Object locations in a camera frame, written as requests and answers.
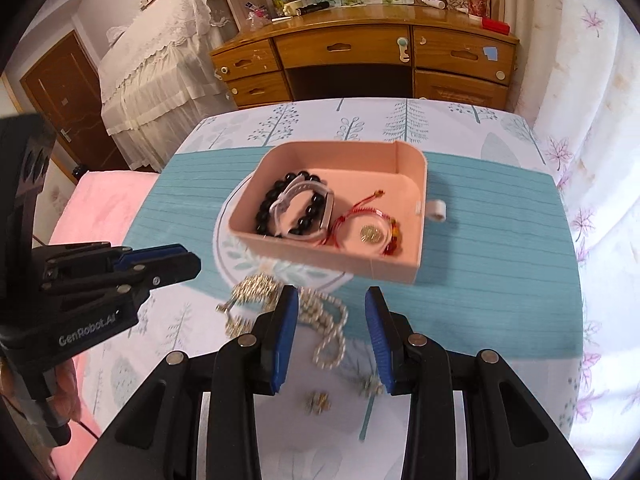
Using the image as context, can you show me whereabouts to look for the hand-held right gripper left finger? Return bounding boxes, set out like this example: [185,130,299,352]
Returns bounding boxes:
[87,285,301,480]

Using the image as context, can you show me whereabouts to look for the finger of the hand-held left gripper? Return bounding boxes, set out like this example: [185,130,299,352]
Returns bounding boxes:
[32,242,189,273]
[42,251,203,307]

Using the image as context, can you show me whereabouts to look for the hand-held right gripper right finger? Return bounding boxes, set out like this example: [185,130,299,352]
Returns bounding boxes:
[364,286,593,480]

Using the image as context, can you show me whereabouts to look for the pearl necklace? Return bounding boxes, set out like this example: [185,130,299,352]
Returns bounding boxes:
[297,292,349,367]

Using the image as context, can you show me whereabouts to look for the pile of jewellery chains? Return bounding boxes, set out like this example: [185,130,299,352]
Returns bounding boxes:
[216,272,281,339]

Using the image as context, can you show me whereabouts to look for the pink cardboard box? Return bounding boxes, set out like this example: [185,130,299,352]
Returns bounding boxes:
[227,140,449,285]

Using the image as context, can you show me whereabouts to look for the person's left hand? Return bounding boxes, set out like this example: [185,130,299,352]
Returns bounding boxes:
[47,357,83,423]

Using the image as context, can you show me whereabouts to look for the pink blanket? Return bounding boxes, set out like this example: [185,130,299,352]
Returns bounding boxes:
[0,170,162,480]

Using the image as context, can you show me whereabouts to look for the white watch band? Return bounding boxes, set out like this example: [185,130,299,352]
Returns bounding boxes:
[269,172,335,241]

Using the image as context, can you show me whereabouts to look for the tree printed tablecloth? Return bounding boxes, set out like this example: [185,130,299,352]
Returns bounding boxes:
[75,99,587,480]

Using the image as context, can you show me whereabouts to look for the bed with white lace cover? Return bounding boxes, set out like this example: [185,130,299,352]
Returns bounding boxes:
[97,0,237,172]

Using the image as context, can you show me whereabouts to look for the brown wooden door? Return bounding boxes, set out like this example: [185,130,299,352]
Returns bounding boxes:
[20,30,130,172]

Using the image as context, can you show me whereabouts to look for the wooden desk with drawers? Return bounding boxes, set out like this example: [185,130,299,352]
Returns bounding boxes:
[209,2,521,111]

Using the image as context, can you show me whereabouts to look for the white curtain with pink leaves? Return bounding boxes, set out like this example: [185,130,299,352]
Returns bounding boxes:
[500,0,640,461]

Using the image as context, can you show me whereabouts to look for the black bead bracelet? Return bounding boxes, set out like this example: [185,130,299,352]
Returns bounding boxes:
[254,171,335,238]

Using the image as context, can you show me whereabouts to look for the amber bead bracelet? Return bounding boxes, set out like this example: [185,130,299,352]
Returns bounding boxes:
[382,215,404,257]

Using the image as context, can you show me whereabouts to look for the red string bracelet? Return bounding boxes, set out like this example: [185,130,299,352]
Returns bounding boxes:
[320,190,396,250]

